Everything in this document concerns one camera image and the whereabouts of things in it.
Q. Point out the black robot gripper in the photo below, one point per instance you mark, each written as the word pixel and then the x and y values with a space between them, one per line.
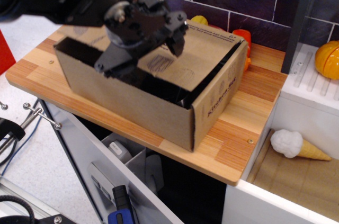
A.
pixel 134 33

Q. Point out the brown cardboard box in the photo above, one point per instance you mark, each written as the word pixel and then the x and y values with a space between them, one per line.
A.
pixel 177 98

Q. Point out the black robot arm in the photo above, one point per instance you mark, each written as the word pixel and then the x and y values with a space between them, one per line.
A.
pixel 69 12

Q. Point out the yellow toy fruit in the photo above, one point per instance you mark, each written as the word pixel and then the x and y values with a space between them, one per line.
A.
pixel 200 19

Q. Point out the grey storage bin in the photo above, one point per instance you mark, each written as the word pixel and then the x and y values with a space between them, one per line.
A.
pixel 139 159

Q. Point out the white dish rack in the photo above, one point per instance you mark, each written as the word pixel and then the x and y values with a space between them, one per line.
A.
pixel 305 85

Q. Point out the orange toy pumpkin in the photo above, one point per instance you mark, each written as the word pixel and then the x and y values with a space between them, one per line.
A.
pixel 326 60

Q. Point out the toy ice cream cone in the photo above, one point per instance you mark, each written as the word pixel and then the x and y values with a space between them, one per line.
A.
pixel 291 144

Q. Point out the red panel at left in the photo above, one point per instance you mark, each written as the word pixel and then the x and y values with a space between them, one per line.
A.
pixel 7 58

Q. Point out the dark grey metal post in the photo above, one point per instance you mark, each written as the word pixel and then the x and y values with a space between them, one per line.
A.
pixel 299 26

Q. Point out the blue black tool handle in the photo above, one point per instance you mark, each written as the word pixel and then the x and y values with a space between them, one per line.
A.
pixel 124 210

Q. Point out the metal clamp with black handle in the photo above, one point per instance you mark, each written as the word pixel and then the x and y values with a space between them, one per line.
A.
pixel 16 132

